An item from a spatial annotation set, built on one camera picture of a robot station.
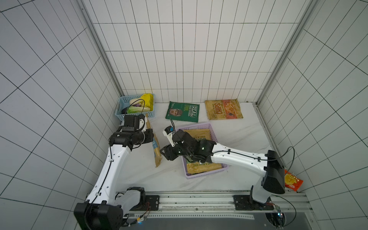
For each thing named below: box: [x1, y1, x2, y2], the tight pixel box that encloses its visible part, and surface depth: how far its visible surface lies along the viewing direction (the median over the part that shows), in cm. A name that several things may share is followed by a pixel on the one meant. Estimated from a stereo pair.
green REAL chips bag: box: [165, 101, 200, 123], surface depth 116 cm
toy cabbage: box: [126, 105, 151, 114], surface depth 109 cm
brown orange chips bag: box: [205, 99, 244, 121], surface depth 116 cm
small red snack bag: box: [284, 169, 304, 192], surface depth 77 cm
